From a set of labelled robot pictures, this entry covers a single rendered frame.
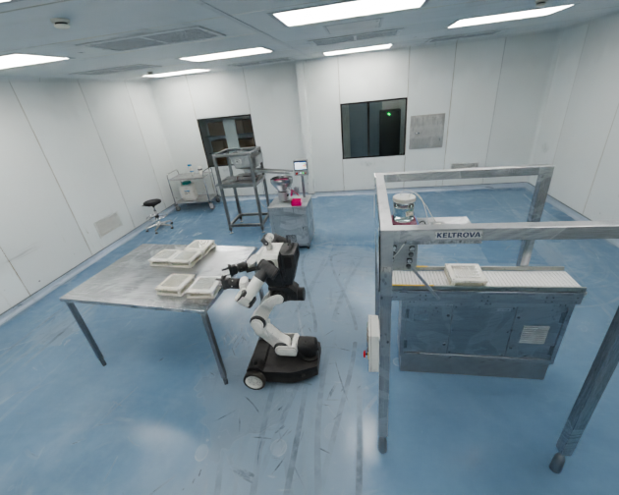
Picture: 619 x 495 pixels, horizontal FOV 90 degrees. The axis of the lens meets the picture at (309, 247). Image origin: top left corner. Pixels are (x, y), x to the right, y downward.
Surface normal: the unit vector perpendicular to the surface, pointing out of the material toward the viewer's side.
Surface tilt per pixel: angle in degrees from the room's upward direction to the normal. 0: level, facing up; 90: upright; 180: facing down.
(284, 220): 90
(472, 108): 90
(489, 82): 90
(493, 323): 90
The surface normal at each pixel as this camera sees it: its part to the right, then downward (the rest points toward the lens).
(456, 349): -0.16, 0.47
